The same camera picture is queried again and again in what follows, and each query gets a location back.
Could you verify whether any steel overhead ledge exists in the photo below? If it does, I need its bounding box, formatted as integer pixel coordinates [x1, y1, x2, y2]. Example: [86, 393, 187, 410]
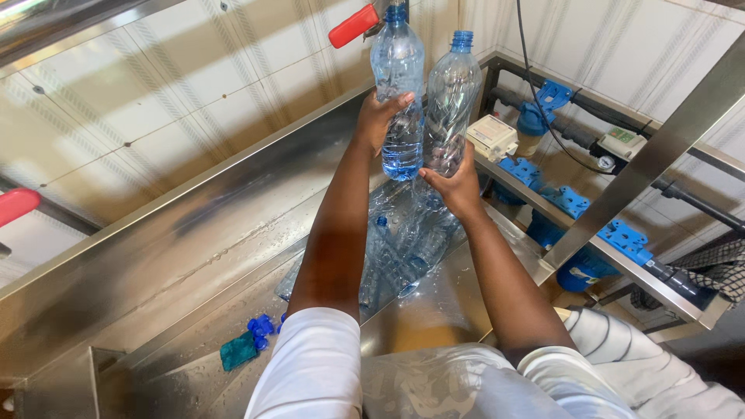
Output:
[0, 0, 188, 73]

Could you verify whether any pile of empty clear bottles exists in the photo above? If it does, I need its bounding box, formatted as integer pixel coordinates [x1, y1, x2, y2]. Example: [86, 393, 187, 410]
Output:
[275, 175, 468, 320]

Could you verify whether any clear plastic bottle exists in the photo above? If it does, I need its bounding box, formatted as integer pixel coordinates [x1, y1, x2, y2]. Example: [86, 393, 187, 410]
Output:
[423, 30, 483, 179]

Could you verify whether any black water pipe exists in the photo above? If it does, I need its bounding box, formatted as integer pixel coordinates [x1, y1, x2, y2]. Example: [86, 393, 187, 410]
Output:
[489, 86, 745, 234]

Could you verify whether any clear bottle with water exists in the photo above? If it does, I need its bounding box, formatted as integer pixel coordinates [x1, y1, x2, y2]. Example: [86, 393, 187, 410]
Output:
[371, 2, 426, 182]

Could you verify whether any black cable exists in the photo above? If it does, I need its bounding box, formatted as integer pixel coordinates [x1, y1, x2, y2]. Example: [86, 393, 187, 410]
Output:
[515, 0, 612, 176]

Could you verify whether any white black-striped cloth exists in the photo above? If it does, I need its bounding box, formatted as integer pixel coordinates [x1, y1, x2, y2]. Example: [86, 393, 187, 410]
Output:
[556, 306, 667, 379]

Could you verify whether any white controller with green panel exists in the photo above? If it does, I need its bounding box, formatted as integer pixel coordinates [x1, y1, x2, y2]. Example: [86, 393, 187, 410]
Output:
[597, 126, 648, 163]

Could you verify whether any white control box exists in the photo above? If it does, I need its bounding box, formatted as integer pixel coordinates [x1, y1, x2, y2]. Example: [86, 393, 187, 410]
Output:
[466, 114, 519, 163]

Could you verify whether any cluster of blue bottle caps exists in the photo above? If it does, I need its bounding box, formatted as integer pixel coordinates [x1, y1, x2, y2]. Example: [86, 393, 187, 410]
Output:
[247, 312, 288, 351]

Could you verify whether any person's left hand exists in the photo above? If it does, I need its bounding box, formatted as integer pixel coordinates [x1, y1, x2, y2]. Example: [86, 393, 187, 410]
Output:
[353, 90, 416, 157]

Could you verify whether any grey pipe fitting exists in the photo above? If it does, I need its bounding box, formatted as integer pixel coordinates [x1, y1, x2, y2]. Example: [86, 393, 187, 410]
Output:
[643, 258, 718, 310]

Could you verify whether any checkered cloth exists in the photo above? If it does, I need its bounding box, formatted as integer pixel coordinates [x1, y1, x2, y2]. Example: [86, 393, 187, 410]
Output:
[630, 237, 745, 312]

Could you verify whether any stainless steel sink table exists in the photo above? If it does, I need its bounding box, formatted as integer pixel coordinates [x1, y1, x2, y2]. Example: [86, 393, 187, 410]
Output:
[0, 52, 557, 419]

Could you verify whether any person's white clothing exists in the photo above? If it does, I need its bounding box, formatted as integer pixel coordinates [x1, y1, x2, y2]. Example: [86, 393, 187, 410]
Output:
[244, 306, 745, 419]

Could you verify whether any green sponge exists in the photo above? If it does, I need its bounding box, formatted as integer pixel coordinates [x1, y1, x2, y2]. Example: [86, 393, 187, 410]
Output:
[219, 331, 259, 372]

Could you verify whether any blue water filter housing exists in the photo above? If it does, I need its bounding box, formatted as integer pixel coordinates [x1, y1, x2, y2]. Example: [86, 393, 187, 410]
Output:
[516, 80, 575, 159]
[526, 185, 591, 250]
[492, 156, 545, 206]
[556, 219, 654, 293]

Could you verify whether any person's right hand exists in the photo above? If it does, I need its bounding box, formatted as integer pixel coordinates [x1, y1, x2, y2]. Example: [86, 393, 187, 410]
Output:
[419, 142, 487, 221]

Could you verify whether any red tap handle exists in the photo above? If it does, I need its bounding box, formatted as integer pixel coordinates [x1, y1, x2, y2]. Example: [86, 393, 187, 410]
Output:
[0, 188, 42, 229]
[328, 3, 381, 50]

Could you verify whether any stainless steel frame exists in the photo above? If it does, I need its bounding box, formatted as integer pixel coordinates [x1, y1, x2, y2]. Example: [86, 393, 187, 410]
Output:
[473, 30, 745, 331]

